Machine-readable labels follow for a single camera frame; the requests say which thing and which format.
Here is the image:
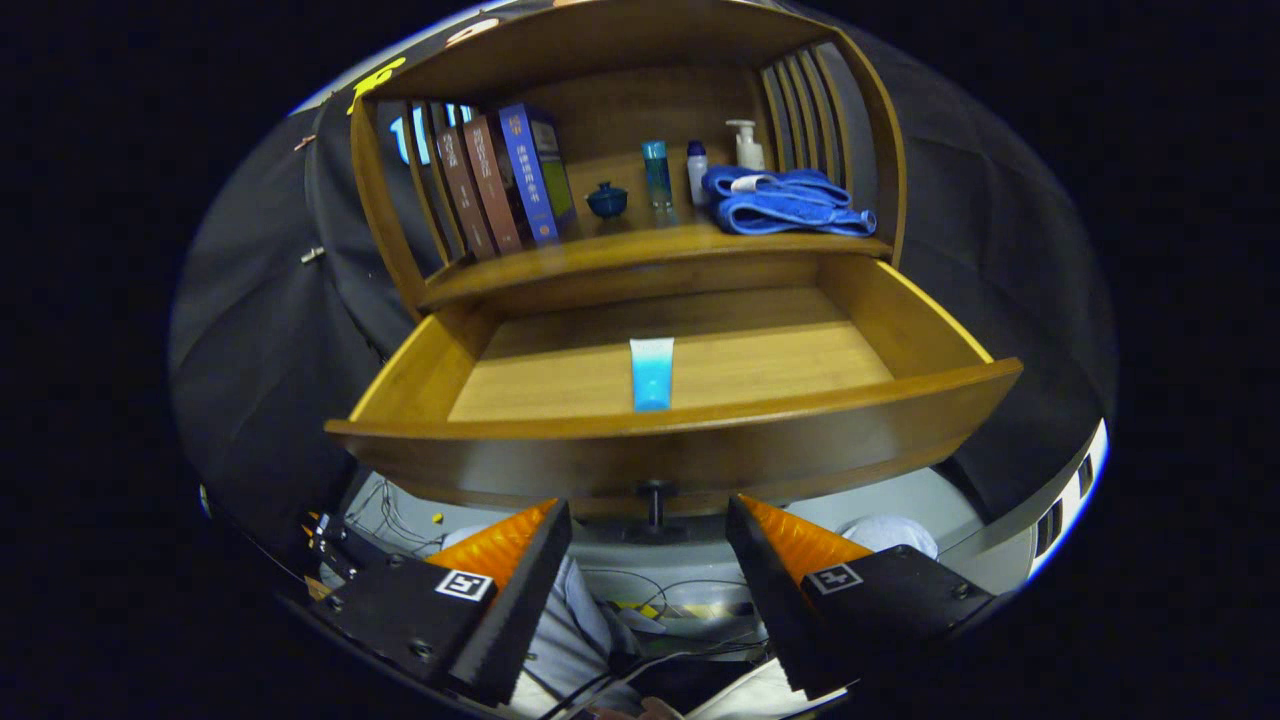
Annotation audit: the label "dark brown book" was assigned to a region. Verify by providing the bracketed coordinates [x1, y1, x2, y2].
[435, 125, 498, 263]

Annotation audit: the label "white slotted panel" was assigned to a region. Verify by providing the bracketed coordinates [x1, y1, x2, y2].
[1030, 420, 1109, 581]

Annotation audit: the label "blue tube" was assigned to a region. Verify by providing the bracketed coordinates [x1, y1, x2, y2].
[629, 337, 676, 412]

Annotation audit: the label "white pump bottle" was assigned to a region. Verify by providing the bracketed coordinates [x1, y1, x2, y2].
[726, 119, 766, 171]

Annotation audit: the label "wooden drawer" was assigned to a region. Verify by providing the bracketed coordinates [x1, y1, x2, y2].
[325, 255, 1024, 546]

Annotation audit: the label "blue book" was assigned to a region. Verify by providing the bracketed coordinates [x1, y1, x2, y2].
[497, 102, 578, 248]

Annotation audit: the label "black backdrop cloth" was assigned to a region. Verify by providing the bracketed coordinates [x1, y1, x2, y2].
[170, 10, 1116, 561]

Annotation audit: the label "teal bottle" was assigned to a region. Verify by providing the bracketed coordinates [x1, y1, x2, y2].
[641, 139, 676, 211]

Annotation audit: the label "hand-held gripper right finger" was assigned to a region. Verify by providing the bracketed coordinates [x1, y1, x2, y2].
[725, 493, 999, 701]

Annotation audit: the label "folded blue towel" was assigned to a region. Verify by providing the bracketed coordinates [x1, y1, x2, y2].
[701, 165, 879, 238]

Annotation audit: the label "person's light trousers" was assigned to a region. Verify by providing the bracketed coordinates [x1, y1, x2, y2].
[505, 515, 941, 720]

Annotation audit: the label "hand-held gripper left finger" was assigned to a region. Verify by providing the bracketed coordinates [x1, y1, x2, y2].
[305, 498, 573, 707]

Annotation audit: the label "wooden cabinet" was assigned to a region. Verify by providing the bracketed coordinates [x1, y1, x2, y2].
[348, 0, 909, 321]

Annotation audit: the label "reddish brown book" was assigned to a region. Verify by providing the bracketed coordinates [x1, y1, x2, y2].
[462, 113, 526, 256]

